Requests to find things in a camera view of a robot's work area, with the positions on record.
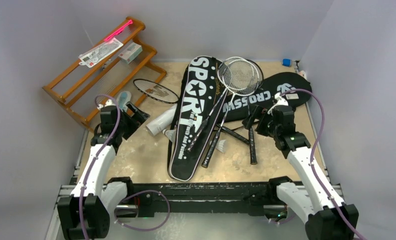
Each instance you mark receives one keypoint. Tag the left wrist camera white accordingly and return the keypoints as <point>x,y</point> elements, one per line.
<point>108,103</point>

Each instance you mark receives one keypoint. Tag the small teal white box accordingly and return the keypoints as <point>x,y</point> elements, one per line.
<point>130,53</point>

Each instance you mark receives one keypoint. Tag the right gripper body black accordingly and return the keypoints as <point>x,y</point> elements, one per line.
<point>259,120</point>

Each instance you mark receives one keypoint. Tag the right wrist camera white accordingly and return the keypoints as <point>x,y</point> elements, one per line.
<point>279,101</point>

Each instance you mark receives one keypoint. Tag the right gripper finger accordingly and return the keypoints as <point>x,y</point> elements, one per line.
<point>253,114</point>
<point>266,116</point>

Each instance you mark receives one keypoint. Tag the blue white small object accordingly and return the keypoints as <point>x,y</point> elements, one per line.
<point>289,62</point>

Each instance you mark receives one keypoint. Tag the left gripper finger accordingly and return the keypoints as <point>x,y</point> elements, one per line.
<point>129,124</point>
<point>137,114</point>

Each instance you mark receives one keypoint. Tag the black CROSSWAY racket bag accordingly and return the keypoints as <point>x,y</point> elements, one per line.
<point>264,96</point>

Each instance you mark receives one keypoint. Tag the right white shuttlecock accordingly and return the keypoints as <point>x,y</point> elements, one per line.
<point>221,145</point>

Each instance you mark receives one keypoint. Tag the black racket near rack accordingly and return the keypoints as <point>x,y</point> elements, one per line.
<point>156,91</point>

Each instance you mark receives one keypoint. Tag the white badminton racket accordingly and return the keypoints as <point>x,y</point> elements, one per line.
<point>230,106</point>
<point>239,76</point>

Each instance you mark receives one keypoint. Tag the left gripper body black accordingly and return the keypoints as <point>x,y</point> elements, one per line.
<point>124,121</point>

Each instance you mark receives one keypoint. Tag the flat packaged item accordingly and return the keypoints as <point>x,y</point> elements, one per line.
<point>98,53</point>

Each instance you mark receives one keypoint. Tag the left white shuttlecock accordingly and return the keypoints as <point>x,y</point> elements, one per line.
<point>170,134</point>

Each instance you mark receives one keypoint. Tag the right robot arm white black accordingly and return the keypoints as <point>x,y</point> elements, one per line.
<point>323,211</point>

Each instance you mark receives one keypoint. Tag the black racket at back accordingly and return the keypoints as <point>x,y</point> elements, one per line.
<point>251,139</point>

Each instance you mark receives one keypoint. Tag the black SPORT racket bag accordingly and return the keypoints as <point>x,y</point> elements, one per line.
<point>200,104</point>

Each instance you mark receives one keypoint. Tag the white shuttlecock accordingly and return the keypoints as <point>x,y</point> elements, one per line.
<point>170,134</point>
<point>221,145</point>

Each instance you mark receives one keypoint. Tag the wooden rack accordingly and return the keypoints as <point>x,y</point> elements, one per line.
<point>76,87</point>

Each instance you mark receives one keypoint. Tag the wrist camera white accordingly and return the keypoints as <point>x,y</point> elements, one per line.
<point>108,103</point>
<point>279,101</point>

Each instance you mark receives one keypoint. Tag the white shuttlecock tube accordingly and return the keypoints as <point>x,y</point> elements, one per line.
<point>162,121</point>

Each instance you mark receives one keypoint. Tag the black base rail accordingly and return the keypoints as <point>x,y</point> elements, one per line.
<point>253,198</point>

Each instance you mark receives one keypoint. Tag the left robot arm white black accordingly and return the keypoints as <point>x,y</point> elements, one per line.
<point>85,213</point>

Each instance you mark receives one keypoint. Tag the light blue blister pack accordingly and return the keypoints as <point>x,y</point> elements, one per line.
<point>122,99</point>

